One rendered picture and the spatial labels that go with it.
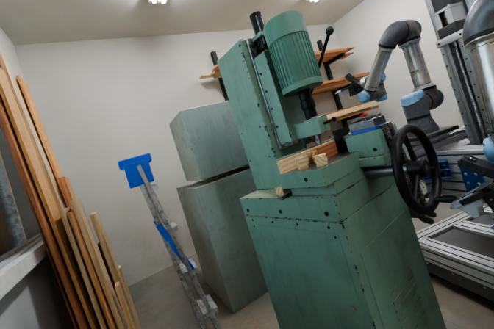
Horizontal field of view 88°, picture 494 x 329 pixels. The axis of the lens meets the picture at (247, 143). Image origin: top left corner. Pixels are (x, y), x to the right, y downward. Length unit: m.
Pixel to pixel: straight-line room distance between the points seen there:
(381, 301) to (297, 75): 0.86
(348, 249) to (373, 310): 0.22
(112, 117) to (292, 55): 2.51
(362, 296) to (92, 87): 3.09
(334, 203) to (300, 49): 0.60
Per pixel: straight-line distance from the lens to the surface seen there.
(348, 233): 0.95
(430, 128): 1.67
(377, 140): 1.00
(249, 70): 1.24
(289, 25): 1.13
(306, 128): 1.12
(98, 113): 3.28
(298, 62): 1.09
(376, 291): 1.09
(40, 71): 3.47
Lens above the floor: 1.04
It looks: level
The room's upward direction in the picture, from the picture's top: 17 degrees counter-clockwise
